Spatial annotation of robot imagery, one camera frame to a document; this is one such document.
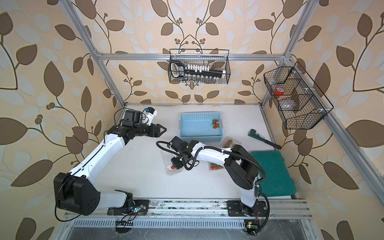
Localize strawberries in blue basket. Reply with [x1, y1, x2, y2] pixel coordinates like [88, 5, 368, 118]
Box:
[211, 119, 220, 129]

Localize black white tool set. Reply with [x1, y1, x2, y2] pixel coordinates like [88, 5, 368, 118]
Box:
[169, 61, 227, 79]

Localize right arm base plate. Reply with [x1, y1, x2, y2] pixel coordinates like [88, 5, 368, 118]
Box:
[226, 200, 268, 217]

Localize red tape roll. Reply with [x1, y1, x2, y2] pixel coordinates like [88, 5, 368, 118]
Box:
[274, 87, 285, 96]

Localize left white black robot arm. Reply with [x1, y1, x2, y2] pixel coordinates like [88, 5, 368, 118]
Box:
[54, 124, 167, 216]

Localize black wire basket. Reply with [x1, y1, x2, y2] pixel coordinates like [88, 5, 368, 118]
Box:
[168, 48, 231, 85]
[264, 62, 334, 130]

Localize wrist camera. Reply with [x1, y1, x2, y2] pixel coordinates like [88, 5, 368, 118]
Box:
[170, 137, 188, 152]
[144, 107, 158, 126]

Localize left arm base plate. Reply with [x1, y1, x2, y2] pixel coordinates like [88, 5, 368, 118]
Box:
[107, 199, 150, 216]

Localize clear dish in basket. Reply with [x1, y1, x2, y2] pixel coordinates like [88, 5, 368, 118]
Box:
[280, 99, 300, 111]

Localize right black wire basket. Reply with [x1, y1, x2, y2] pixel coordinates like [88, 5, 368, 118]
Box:
[264, 62, 334, 130]

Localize blue plastic basket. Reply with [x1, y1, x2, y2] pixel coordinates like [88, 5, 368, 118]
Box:
[179, 112, 224, 143]

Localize black corrugated cable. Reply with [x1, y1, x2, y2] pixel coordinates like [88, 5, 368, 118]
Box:
[155, 140, 271, 234]

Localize green pipe wrench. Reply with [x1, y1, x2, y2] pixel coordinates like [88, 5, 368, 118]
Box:
[248, 129, 282, 150]

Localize back black wire basket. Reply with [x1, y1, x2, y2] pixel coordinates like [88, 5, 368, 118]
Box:
[168, 48, 231, 85]

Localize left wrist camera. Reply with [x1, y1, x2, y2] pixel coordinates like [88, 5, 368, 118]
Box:
[144, 107, 158, 126]

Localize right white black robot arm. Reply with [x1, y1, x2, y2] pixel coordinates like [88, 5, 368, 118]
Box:
[167, 137, 267, 208]

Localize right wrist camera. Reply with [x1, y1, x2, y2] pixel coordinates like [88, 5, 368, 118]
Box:
[170, 137, 188, 152]

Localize packed strawberries cluster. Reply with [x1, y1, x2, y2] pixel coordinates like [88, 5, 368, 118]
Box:
[224, 139, 236, 148]

